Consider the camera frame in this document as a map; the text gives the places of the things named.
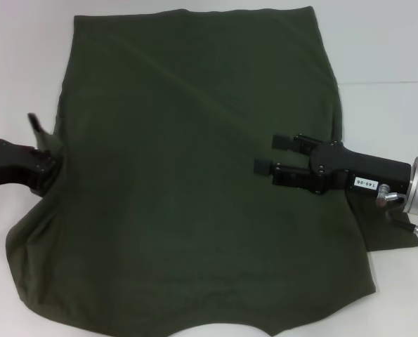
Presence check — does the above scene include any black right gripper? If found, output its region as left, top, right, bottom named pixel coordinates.
left=253, top=133, right=414, bottom=204

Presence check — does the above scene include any dark green shirt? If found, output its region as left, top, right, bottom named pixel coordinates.
left=0, top=5, right=418, bottom=337

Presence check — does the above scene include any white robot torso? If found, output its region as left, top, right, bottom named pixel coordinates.
left=175, top=317, right=266, bottom=337

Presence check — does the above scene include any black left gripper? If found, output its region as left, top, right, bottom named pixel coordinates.
left=0, top=112, right=57, bottom=197

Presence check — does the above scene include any right arm cable with connector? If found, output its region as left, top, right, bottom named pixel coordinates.
left=375, top=187, right=418, bottom=245

